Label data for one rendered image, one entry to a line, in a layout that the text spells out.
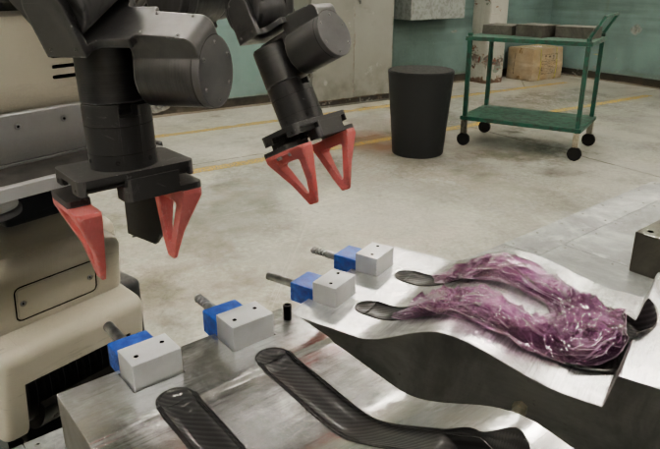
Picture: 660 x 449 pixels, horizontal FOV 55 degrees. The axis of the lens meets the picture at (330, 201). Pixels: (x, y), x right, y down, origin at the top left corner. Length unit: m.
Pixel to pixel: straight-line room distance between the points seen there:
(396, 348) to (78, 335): 0.46
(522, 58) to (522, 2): 0.79
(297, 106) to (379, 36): 5.90
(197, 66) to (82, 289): 0.57
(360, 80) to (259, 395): 6.06
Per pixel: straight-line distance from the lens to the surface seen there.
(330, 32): 0.76
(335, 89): 6.43
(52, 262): 0.95
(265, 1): 0.81
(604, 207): 1.44
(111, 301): 1.00
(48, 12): 0.51
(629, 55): 8.67
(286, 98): 0.79
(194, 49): 0.49
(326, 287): 0.82
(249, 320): 0.68
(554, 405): 0.69
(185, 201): 0.58
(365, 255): 0.90
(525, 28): 5.00
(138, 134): 0.55
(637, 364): 0.68
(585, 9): 9.02
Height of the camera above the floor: 1.26
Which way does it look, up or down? 20 degrees down
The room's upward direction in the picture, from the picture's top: straight up
